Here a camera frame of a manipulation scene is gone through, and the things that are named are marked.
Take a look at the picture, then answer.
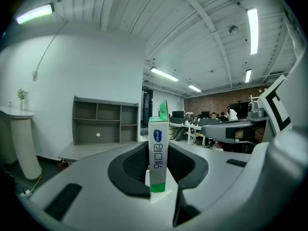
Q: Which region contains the grey wooden desk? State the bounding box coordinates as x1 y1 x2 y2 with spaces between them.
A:
57 141 145 163

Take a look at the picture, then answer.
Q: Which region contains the grey wall cable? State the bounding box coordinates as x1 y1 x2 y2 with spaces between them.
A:
32 20 70 82

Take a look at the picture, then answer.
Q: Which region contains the grey shelf unit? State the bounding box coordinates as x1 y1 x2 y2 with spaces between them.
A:
72 95 140 146

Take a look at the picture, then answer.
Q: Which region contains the white power cable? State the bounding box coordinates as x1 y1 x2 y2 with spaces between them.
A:
24 174 43 195

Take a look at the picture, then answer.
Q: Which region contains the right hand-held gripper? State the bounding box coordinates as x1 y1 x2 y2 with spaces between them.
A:
201 54 308 144

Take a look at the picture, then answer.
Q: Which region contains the black door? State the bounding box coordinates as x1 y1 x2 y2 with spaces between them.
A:
141 85 154 130

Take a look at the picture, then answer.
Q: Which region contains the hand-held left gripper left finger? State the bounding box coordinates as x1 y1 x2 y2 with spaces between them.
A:
18 141 178 231

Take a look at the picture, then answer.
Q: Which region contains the vase with flowers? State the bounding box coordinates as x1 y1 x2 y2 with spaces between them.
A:
16 88 30 112

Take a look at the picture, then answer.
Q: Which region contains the green plastic box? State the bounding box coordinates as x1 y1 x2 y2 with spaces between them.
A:
148 99 169 193

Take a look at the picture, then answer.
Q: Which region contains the white round pedestal table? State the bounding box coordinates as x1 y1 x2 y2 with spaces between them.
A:
0 106 43 181

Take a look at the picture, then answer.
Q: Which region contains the white office desk row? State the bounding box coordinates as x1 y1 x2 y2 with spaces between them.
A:
168 121 203 144

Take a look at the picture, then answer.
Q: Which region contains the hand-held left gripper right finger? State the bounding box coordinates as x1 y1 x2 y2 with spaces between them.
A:
167 126 308 229

